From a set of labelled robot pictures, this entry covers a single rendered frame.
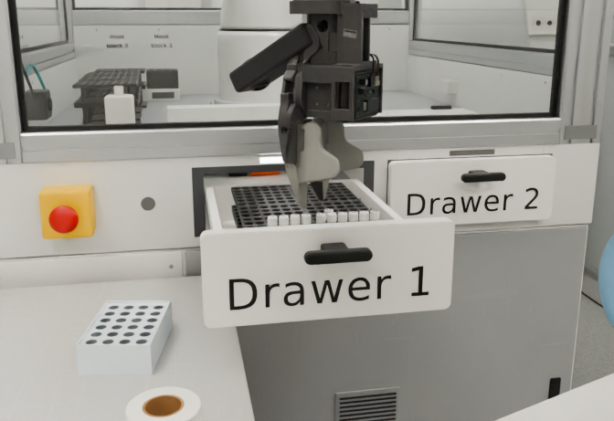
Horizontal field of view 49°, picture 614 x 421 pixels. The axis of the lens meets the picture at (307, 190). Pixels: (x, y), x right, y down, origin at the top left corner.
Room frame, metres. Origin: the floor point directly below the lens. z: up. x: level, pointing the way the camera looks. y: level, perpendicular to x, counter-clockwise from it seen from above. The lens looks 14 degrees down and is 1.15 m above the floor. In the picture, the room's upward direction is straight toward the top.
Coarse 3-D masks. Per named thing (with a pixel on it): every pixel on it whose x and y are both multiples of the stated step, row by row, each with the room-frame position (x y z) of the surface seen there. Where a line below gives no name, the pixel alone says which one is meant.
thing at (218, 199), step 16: (208, 192) 1.01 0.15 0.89; (224, 192) 1.05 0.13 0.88; (352, 192) 1.09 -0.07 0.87; (368, 192) 1.01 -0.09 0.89; (208, 208) 0.93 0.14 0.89; (224, 208) 1.05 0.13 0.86; (368, 208) 0.99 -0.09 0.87; (384, 208) 0.92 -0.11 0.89; (208, 224) 0.91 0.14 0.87; (224, 224) 1.03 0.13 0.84
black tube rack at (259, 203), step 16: (240, 192) 0.98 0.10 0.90; (256, 192) 0.98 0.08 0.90; (272, 192) 0.99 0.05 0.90; (288, 192) 0.99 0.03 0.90; (336, 192) 0.99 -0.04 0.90; (240, 208) 0.90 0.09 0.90; (256, 208) 0.89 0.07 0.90; (272, 208) 0.89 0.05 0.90; (288, 208) 0.90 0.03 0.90; (304, 208) 0.89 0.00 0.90; (320, 208) 0.90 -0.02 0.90; (336, 208) 0.89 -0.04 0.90; (352, 208) 0.90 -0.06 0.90; (240, 224) 0.92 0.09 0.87; (256, 224) 0.82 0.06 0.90
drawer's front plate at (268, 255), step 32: (320, 224) 0.73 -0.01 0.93; (352, 224) 0.73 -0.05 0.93; (384, 224) 0.73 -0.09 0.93; (416, 224) 0.74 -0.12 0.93; (448, 224) 0.74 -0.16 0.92; (224, 256) 0.70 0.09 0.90; (256, 256) 0.70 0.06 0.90; (288, 256) 0.71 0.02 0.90; (384, 256) 0.73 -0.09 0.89; (416, 256) 0.74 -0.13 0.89; (448, 256) 0.74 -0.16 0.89; (224, 288) 0.70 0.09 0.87; (288, 288) 0.71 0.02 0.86; (320, 288) 0.72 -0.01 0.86; (384, 288) 0.73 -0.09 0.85; (416, 288) 0.74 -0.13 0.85; (448, 288) 0.74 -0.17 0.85; (224, 320) 0.70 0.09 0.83; (256, 320) 0.70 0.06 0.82; (288, 320) 0.71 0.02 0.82
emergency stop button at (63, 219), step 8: (56, 208) 0.92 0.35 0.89; (64, 208) 0.92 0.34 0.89; (72, 208) 0.93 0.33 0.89; (56, 216) 0.92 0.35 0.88; (64, 216) 0.92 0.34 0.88; (72, 216) 0.92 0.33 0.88; (56, 224) 0.92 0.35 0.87; (64, 224) 0.92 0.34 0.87; (72, 224) 0.92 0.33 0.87; (64, 232) 0.92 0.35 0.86
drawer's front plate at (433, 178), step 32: (416, 160) 1.09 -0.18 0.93; (448, 160) 1.09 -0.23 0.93; (480, 160) 1.09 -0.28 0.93; (512, 160) 1.10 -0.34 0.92; (544, 160) 1.11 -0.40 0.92; (416, 192) 1.07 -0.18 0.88; (448, 192) 1.08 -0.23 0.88; (480, 192) 1.09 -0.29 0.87; (512, 192) 1.10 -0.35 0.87; (544, 192) 1.11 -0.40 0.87
